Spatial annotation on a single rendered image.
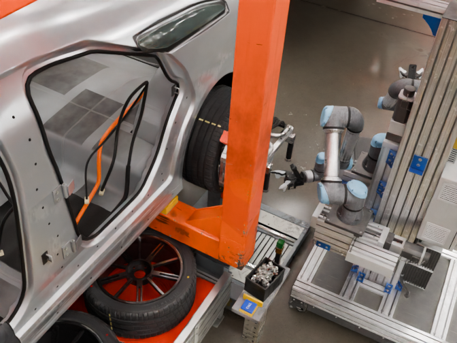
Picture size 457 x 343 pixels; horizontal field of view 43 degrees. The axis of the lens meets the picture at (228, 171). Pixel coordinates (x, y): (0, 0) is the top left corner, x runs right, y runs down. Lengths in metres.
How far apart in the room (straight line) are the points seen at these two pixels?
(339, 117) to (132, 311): 1.52
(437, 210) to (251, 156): 1.09
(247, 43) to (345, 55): 4.11
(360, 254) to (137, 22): 1.71
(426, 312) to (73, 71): 2.72
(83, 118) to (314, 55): 3.42
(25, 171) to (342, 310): 2.16
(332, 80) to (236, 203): 3.23
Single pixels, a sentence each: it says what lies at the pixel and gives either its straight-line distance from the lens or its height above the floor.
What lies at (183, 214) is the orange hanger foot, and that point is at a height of 0.68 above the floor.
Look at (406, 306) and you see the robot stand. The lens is 3.89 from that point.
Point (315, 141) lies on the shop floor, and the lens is 5.21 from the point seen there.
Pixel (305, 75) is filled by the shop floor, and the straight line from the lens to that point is 6.08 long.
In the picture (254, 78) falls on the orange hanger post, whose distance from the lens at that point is 2.56.
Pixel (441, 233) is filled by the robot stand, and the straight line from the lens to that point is 3.43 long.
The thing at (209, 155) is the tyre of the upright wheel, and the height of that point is 0.97.
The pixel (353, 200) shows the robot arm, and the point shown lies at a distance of 3.25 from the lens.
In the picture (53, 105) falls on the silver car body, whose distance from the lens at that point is 3.75.
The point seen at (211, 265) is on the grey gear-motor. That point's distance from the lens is 3.86.
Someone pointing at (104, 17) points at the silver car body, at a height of 1.95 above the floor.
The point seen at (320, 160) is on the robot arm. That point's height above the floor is 0.95.
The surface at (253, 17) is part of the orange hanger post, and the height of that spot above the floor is 2.08.
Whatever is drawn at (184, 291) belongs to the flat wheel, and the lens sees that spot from 3.32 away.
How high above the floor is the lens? 3.17
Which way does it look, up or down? 41 degrees down
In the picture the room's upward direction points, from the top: 5 degrees clockwise
